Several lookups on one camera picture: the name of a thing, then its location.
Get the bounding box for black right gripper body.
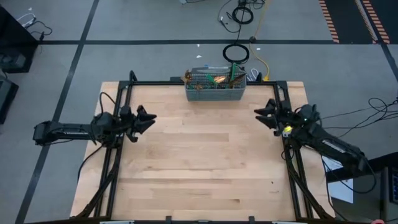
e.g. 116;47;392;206
266;98;295;138

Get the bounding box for yellow cable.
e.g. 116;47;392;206
248;0;271;82

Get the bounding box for black floor equipment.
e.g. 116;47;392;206
0;73;20;125

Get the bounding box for green handled gold utensil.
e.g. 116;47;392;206
229;61;238;82

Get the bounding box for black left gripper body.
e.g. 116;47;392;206
119;105;140;144

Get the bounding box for white paper sheet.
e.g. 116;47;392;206
322;155;354;205

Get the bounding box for grey plastic silverware caddy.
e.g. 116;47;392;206
183;64;248;102

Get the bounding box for black desk with monitor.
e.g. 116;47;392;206
325;151;398;224

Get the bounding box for black mat orange stripes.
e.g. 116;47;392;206
318;0;392;45

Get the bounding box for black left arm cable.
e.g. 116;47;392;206
98;91;118;116

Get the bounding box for large black cable coil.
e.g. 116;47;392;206
222;43;251;65

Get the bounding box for dark monitor screen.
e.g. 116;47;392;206
388;164;398;205

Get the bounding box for black aluminium table frame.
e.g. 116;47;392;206
73;70;336;224

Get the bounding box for small black cable coil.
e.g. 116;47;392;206
231;5;254;26

